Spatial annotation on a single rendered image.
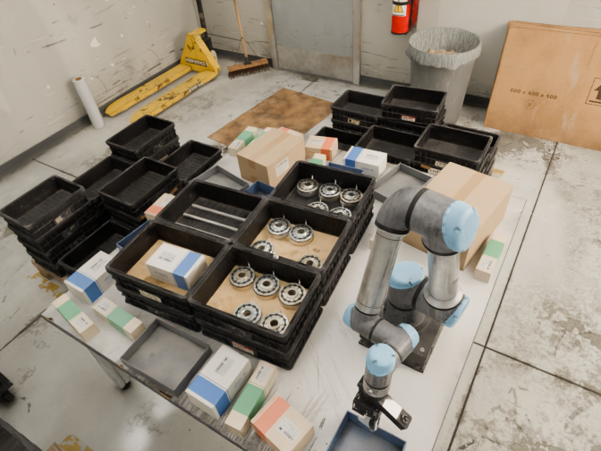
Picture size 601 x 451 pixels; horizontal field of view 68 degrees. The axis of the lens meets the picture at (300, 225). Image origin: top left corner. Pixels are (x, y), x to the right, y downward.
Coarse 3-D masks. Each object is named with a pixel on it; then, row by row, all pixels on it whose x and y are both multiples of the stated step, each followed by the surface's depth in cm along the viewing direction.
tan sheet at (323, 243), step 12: (264, 228) 196; (276, 240) 190; (288, 240) 189; (324, 240) 188; (336, 240) 187; (276, 252) 185; (288, 252) 184; (300, 252) 184; (312, 252) 183; (324, 252) 182
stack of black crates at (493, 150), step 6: (450, 126) 327; (456, 126) 324; (462, 126) 322; (480, 132) 317; (486, 132) 315; (492, 132) 314; (498, 138) 308; (492, 144) 318; (492, 150) 301; (492, 156) 306; (486, 162) 299; (492, 162) 320; (486, 168) 302
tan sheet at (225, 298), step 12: (228, 276) 178; (228, 288) 173; (252, 288) 172; (216, 300) 169; (228, 300) 169; (240, 300) 168; (252, 300) 168; (276, 300) 167; (228, 312) 165; (264, 312) 163; (288, 312) 163
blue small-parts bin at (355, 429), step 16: (352, 416) 142; (336, 432) 137; (352, 432) 142; (368, 432) 142; (384, 432) 137; (336, 448) 139; (352, 448) 139; (368, 448) 139; (384, 448) 138; (400, 448) 138
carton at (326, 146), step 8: (312, 136) 256; (320, 136) 255; (312, 144) 250; (320, 144) 249; (328, 144) 249; (336, 144) 253; (312, 152) 250; (320, 152) 248; (328, 152) 246; (328, 160) 250
